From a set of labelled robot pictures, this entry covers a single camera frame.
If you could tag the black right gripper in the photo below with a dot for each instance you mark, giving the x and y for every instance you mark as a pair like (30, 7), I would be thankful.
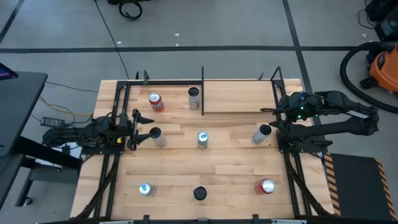
(289, 109)

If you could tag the black power adapter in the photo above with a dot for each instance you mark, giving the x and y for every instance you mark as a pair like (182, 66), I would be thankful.
(53, 122)

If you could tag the white Celsius Arctic Vibe can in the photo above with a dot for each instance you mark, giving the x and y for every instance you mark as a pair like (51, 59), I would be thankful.
(193, 99)
(159, 138)

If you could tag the black mat with hazard stripes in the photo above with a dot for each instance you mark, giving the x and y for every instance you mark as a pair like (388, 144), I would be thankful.
(357, 186)

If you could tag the orange-red Fanta can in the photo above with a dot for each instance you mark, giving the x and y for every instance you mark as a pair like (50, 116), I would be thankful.
(156, 102)
(264, 186)

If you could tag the black aluminium rig frame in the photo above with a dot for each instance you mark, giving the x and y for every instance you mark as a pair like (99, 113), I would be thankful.
(217, 221)

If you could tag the blue silver Red Bull can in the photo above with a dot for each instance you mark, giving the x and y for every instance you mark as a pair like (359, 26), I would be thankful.
(202, 140)
(146, 189)

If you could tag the wooden shelf with black frame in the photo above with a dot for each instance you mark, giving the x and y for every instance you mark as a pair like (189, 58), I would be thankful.
(236, 96)

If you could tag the black equipment cases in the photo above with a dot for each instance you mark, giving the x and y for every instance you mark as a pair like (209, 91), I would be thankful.
(387, 21)

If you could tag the orange shop vacuum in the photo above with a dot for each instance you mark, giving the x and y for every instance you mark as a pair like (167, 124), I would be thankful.
(385, 70)
(343, 70)

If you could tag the laptop with lit screen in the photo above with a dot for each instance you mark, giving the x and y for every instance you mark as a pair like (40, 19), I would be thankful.
(6, 72)

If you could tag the black desk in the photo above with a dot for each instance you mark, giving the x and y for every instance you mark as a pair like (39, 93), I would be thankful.
(18, 109)

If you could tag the white Celsius Tropical Vibe can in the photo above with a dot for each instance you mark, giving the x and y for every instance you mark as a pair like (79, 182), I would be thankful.
(260, 134)
(200, 193)

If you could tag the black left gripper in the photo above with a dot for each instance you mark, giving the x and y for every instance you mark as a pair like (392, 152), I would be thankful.
(133, 130)

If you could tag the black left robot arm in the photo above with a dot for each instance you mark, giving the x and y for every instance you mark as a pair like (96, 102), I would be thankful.
(71, 135)

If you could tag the black desk caster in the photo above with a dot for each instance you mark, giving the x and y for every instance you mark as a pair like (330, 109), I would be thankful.
(27, 201)

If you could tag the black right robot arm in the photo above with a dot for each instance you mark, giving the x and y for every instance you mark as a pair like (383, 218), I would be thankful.
(342, 124)

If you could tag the white paper sheet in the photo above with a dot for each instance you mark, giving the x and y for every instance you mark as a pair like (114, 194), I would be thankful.
(74, 151)

